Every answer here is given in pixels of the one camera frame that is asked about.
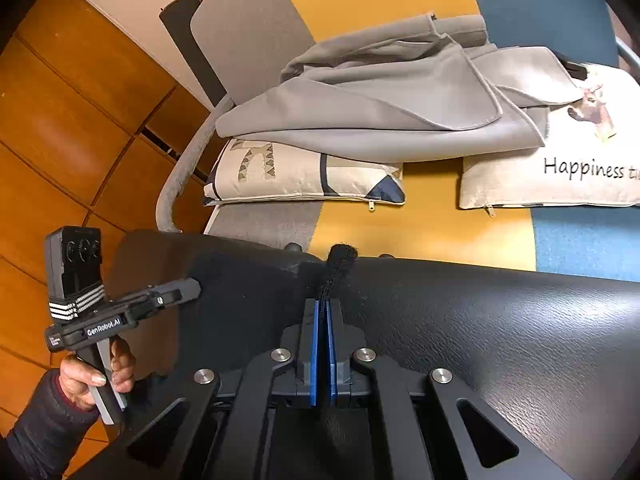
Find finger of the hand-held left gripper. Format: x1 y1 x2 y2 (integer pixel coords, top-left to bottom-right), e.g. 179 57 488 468
125 279 202 322

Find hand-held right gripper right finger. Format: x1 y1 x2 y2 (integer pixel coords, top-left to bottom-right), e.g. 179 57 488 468
322 299 571 480

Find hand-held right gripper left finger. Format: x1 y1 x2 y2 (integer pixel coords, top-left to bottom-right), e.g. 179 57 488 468
75 299 323 480

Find black sweater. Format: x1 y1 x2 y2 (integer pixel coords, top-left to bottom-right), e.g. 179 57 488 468
112 230 358 381

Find person's left forearm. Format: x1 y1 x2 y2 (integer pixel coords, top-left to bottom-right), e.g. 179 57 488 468
5 367 101 480

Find person's left hand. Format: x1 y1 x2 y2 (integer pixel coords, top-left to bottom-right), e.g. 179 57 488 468
59 336 137 408

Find orange wooden wardrobe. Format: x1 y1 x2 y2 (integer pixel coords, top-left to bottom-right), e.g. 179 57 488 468
0 0 226 461

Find geometric print cushion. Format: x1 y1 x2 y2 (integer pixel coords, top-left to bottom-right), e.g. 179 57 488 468
202 137 407 208

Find black padded table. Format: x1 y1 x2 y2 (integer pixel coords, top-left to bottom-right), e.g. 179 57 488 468
107 230 640 480

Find deer print cushion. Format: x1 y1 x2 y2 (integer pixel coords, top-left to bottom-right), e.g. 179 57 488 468
457 62 640 211

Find grey blanket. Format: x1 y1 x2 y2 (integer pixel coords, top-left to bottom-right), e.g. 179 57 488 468
216 12 593 165

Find grey yellow blue sofa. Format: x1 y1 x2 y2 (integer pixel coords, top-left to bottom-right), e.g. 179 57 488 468
156 0 640 281

